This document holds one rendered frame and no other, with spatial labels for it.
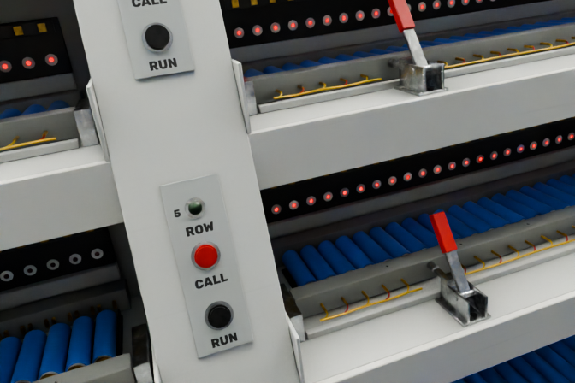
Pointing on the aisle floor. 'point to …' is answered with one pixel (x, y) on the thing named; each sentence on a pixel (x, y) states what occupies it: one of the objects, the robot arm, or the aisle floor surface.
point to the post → (182, 168)
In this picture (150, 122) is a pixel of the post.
